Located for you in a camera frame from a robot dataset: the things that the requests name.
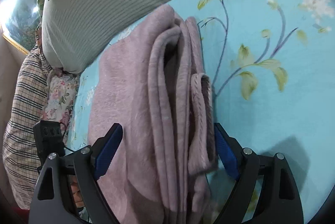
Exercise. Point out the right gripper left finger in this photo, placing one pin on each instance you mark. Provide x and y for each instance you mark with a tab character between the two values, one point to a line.
53	201

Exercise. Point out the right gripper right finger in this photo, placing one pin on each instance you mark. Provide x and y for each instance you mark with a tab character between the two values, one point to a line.
279	200

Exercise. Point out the pink fuzzy garment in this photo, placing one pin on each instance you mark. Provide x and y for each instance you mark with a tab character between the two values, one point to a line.
153	84

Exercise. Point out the person's left hand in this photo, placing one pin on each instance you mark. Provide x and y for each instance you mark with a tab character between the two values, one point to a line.
76	192

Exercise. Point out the plaid checked pillow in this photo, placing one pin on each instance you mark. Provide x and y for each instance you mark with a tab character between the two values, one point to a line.
19	150

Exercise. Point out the small floral pillow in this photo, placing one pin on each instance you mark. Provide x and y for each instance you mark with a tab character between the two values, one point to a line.
61	89

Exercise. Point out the framed landscape painting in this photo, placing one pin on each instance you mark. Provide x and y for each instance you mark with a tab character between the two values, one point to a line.
18	17

